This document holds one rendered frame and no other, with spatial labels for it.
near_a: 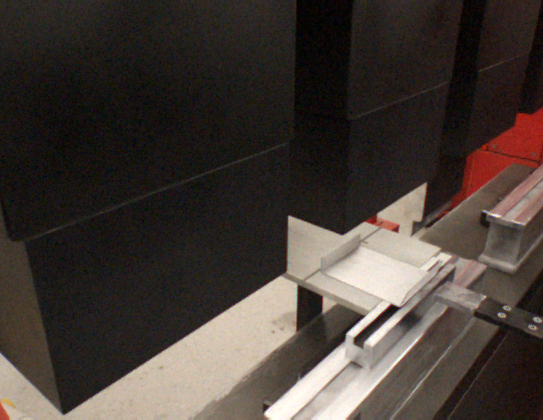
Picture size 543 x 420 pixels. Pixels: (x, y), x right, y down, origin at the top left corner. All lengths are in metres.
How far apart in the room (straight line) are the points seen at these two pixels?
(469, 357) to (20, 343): 0.60
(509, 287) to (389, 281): 0.32
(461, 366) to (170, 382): 1.38
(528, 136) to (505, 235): 0.55
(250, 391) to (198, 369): 1.34
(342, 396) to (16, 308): 0.36
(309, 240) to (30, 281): 0.54
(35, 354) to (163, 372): 1.78
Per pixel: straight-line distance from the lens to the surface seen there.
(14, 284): 0.22
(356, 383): 0.54
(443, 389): 0.70
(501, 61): 0.55
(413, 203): 0.55
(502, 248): 0.95
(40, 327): 0.21
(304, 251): 0.68
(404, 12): 0.36
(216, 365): 2.01
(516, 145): 1.47
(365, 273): 0.64
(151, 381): 1.98
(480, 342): 0.78
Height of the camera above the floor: 1.34
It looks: 25 degrees down
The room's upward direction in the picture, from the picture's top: straight up
